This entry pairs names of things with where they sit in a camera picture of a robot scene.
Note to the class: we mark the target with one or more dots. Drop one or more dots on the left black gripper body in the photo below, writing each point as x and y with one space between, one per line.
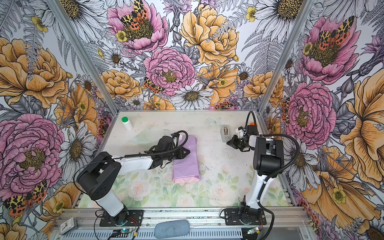
170 156

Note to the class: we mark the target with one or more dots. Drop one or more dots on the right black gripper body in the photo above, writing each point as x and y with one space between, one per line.
246 145

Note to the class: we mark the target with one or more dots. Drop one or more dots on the pink wrapping paper sheet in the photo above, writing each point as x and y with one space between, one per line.
187 170

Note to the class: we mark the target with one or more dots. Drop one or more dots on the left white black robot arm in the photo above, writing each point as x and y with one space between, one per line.
99 175

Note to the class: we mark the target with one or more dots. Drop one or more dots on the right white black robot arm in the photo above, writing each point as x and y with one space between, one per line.
268 158

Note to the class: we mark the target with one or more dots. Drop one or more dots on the grey tape dispenser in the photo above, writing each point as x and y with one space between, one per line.
225 133

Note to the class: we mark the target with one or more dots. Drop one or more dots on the white bottle green cap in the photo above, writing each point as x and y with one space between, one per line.
127 123

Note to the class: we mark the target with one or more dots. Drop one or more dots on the grey foam pad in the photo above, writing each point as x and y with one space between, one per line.
172 229

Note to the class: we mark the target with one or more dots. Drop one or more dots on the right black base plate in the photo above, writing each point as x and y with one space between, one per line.
237 217

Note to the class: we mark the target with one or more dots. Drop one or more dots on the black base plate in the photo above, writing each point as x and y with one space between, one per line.
237 217
133 218

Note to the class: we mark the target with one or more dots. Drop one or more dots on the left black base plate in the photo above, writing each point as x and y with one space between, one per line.
133 218

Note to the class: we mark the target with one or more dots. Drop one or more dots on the aluminium front rail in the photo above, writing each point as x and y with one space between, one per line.
197 217

